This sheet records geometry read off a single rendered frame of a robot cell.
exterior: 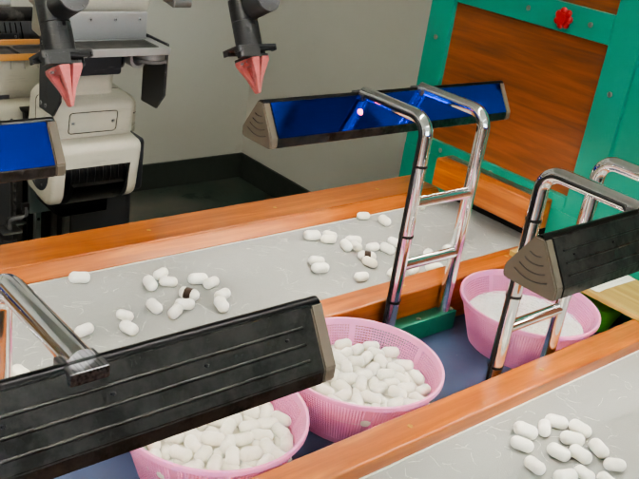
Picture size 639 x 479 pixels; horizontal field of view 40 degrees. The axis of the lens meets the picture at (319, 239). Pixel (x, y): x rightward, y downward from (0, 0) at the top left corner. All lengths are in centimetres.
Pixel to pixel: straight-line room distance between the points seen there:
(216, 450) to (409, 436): 27
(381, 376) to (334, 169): 237
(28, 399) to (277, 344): 23
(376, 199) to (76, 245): 74
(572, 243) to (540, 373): 43
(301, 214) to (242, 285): 34
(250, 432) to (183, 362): 53
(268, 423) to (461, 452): 28
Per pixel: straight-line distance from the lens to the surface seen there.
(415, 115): 150
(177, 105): 398
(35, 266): 163
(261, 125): 145
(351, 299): 160
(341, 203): 202
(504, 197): 203
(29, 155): 124
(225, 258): 174
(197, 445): 124
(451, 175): 213
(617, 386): 160
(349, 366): 144
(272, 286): 166
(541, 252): 109
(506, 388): 144
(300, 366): 81
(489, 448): 134
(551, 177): 133
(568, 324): 178
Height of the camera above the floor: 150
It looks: 24 degrees down
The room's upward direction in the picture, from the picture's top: 9 degrees clockwise
